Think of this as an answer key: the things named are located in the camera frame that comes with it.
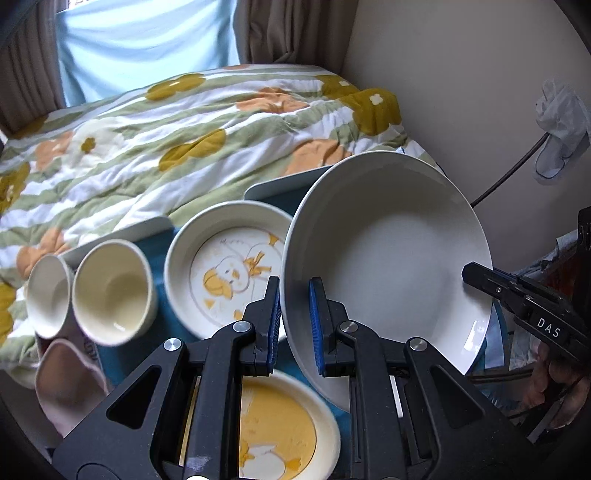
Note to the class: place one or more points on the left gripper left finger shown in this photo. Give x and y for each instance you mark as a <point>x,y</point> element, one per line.
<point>259,356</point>

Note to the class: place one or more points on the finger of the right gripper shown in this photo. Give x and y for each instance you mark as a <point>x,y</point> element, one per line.
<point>494,282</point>

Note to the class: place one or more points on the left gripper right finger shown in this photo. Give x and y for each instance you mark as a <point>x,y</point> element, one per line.
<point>333,348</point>

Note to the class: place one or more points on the yellow duck plate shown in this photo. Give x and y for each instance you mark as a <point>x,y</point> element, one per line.
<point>286,430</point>

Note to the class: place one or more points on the plain white plate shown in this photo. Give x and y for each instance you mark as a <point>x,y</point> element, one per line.
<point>389,235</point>

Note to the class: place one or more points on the white duck plate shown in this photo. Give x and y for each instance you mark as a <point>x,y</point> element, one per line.
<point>220,261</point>

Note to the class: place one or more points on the cream bowl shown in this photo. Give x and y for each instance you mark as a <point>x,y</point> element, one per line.
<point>114,297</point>

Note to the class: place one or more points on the pink eared bowl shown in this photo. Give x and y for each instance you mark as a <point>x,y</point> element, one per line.
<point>68,385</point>

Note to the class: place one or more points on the white cup bowl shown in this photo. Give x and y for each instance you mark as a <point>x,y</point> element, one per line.
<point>48,297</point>

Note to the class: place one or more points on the right hand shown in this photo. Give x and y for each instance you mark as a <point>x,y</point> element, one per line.
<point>556,381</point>

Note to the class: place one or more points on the white hanging garment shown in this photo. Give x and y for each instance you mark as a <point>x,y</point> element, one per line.
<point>565,118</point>

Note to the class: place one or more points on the floral quilt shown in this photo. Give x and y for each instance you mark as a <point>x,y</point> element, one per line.
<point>171,149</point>

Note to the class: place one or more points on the right brown curtain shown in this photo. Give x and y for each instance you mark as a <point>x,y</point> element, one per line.
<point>294,32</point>

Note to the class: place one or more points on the brown curtain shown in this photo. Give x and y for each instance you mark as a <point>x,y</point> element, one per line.
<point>294,32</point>
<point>30,78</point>

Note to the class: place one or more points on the light blue window cloth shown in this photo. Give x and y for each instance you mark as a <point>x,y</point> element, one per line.
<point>107,47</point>

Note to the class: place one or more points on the left brown curtain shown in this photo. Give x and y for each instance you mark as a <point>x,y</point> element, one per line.
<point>30,78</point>

